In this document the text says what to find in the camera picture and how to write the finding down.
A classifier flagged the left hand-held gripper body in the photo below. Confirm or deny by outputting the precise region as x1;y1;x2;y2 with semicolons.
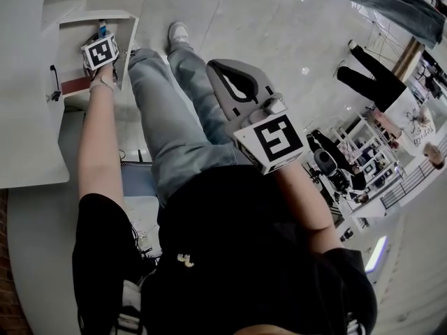
80;32;122;80

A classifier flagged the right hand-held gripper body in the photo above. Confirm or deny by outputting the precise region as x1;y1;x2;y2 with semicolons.
230;91;305;177

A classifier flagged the white drawer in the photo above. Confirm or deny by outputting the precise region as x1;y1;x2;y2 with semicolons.
57;10;140;99

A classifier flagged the person's left forearm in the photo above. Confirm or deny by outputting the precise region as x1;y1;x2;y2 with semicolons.
76;64;125;202

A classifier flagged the person's right forearm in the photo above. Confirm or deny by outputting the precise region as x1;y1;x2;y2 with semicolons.
272;158;345;254

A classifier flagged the person's right leg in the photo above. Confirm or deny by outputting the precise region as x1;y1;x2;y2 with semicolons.
166;43;233;146

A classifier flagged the person's leg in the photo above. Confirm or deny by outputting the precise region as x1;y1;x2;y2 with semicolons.
127;47;245;207
166;43;233;146

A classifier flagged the person's left leg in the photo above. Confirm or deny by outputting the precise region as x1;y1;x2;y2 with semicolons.
127;47;245;207

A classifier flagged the person's right white shoe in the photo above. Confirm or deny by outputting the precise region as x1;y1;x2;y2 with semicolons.
168;21;191;47

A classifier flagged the white desk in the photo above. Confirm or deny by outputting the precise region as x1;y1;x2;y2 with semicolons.
0;0;88;191

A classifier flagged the white display shelf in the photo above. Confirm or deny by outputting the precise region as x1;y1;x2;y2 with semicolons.
330;113;401;191

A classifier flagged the blue seat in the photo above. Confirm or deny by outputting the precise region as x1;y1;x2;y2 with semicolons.
120;161;159;198

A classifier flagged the person's black shirt torso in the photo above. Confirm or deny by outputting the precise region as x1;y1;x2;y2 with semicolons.
71;164;380;335

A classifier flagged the black railing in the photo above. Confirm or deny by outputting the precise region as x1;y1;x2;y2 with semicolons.
379;151;447;209

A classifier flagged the white light panel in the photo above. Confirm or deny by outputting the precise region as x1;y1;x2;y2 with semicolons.
365;235;388;274

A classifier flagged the grey counter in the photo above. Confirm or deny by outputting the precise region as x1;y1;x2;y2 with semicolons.
6;186;83;335

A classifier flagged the black desk handle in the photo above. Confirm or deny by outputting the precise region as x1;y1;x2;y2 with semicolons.
49;64;63;103

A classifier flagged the wire frame stand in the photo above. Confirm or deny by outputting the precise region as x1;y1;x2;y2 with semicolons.
365;10;408;57

